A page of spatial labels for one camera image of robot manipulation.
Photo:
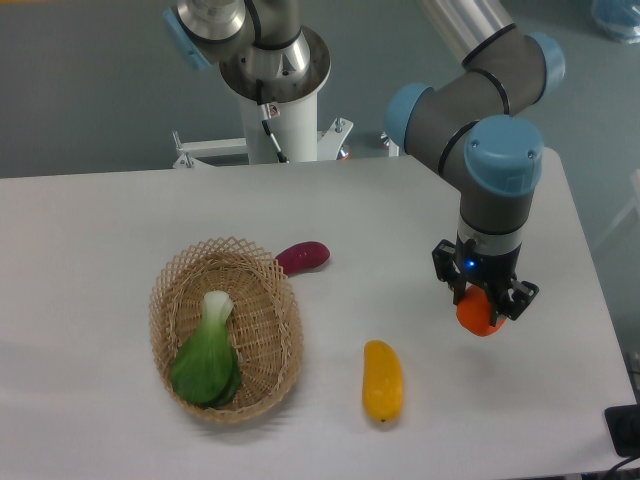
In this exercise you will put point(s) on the woven bamboo basket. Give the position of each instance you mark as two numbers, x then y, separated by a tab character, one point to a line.
264	325

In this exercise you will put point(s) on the green bok choy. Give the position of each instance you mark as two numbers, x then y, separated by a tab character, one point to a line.
206	371

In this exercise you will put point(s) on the blue object top right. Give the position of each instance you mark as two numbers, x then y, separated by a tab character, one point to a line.
618	19

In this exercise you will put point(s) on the black device at edge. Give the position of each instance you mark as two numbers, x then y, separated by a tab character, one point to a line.
623	426

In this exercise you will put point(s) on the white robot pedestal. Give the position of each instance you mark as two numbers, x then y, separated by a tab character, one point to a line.
277	94

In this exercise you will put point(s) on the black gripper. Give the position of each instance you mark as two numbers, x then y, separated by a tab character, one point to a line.
508	296

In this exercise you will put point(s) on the yellow mango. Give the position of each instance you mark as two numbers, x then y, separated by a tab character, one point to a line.
383	385

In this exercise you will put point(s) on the purple sweet potato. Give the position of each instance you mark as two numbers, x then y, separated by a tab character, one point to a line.
303	257

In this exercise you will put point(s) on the orange fruit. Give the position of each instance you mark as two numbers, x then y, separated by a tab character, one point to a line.
474	313

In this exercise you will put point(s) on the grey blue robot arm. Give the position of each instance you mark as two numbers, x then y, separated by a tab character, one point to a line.
468	132

